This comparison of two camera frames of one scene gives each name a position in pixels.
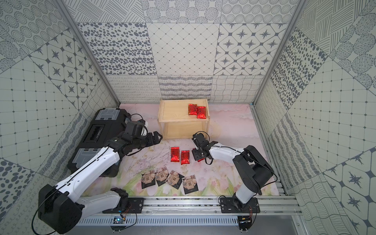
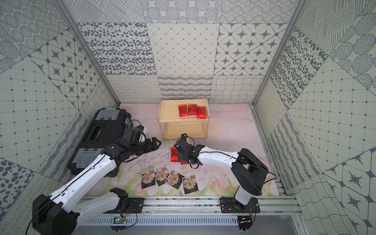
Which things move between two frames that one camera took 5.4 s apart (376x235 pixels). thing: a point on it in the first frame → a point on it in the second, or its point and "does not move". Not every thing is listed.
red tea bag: (192, 109) does not move
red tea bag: (175, 154) does not move
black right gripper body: (197, 153) → (183, 156)
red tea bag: (201, 112) does not move
